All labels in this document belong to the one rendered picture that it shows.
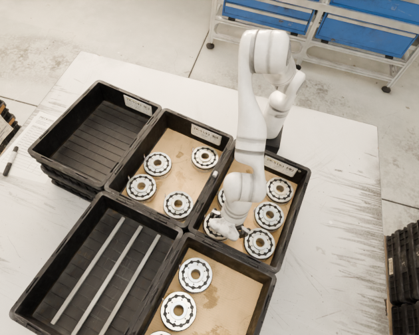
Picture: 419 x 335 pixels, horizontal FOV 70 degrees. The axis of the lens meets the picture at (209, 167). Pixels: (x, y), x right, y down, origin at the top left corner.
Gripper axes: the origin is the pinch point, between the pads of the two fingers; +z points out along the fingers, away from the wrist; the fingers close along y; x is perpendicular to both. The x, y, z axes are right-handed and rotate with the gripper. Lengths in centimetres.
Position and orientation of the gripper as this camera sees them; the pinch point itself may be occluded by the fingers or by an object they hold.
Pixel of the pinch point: (226, 230)
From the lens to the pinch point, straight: 101.4
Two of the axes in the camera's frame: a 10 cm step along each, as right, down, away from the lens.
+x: -5.1, 7.1, -4.9
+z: -0.9, 5.2, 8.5
